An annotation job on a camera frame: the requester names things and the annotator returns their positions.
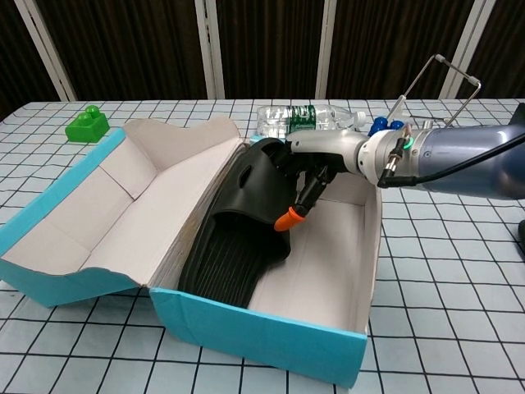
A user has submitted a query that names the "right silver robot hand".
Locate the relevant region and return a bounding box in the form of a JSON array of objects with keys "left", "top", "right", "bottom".
[{"left": 273, "top": 129, "right": 372, "bottom": 234}]

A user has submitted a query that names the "light blue shoe box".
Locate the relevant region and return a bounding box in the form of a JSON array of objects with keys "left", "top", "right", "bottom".
[{"left": 0, "top": 116, "right": 383, "bottom": 389}]

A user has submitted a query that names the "clear plastic water bottle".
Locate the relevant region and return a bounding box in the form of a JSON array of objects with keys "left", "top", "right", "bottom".
[{"left": 256, "top": 104, "right": 368, "bottom": 139}]

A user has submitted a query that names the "blue toy building block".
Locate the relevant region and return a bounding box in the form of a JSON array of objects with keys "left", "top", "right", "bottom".
[{"left": 367, "top": 117, "right": 405, "bottom": 139}]

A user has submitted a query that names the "white black-grid tablecloth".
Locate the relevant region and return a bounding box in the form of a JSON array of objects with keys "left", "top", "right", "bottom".
[{"left": 0, "top": 98, "right": 525, "bottom": 394}]

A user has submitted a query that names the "dark folding partition screen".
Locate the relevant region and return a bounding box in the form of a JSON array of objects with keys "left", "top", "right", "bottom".
[{"left": 0, "top": 0, "right": 525, "bottom": 102}]

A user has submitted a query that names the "green toy building block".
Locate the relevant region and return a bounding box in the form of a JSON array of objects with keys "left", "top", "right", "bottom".
[{"left": 64, "top": 105, "right": 111, "bottom": 144}]

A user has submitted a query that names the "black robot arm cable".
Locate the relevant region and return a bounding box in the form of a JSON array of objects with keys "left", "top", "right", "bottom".
[{"left": 377, "top": 137, "right": 525, "bottom": 190}]

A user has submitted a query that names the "metal wire stand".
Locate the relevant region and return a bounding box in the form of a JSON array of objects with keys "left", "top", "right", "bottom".
[{"left": 385, "top": 54, "right": 482, "bottom": 128}]

